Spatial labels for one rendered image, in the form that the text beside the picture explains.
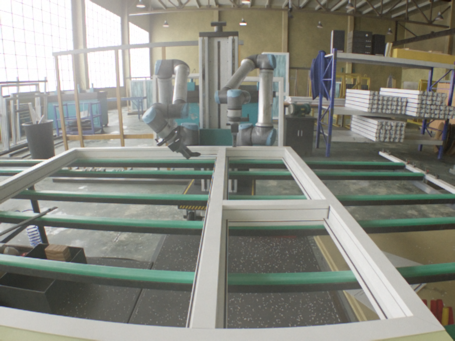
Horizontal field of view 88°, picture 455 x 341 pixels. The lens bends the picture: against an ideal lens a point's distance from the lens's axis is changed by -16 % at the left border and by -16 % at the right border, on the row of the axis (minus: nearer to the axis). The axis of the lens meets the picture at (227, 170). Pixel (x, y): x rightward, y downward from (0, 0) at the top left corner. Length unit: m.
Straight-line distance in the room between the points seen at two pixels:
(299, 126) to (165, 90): 3.43
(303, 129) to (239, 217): 4.35
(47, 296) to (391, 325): 1.01
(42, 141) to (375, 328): 5.63
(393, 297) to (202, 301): 0.40
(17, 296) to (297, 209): 1.06
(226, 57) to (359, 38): 3.65
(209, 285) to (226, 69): 2.12
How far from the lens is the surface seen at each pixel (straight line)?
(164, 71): 2.12
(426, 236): 1.62
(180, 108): 1.63
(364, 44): 5.76
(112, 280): 0.80
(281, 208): 0.97
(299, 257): 1.31
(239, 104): 1.70
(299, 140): 5.25
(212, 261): 0.67
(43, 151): 5.81
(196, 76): 3.85
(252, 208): 0.95
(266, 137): 2.23
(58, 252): 1.25
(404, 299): 0.66
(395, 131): 5.62
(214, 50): 2.54
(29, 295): 1.16
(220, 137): 2.48
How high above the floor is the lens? 1.33
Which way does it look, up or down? 18 degrees down
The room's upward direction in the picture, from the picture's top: straight up
